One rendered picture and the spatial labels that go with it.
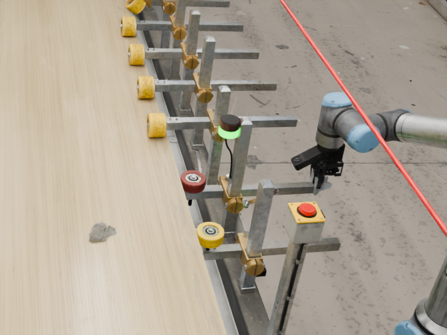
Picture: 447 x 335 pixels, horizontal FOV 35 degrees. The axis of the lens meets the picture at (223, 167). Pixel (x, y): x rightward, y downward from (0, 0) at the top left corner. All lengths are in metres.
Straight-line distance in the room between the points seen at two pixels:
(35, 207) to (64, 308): 0.39
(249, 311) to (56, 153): 0.78
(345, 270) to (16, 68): 1.72
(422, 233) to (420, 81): 1.71
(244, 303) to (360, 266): 1.37
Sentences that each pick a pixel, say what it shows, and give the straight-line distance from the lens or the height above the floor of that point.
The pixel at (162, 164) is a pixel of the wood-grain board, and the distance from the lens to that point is 2.26.
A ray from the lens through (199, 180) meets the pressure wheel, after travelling 2.20.
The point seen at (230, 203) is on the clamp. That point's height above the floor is 0.86.
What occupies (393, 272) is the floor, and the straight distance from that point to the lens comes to 3.45.
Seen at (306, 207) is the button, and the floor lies 1.23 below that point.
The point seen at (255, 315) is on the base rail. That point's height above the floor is 0.70.
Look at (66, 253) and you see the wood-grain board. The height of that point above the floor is 0.90.
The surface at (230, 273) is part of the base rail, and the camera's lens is 2.20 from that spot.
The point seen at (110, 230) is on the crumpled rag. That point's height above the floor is 0.91.
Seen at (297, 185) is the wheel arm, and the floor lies 0.86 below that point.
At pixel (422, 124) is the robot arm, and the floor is 1.24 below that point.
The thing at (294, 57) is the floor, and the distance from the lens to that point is 5.11.
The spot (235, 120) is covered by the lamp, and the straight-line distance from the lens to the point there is 2.06.
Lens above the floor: 2.23
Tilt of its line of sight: 36 degrees down
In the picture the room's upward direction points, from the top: 9 degrees clockwise
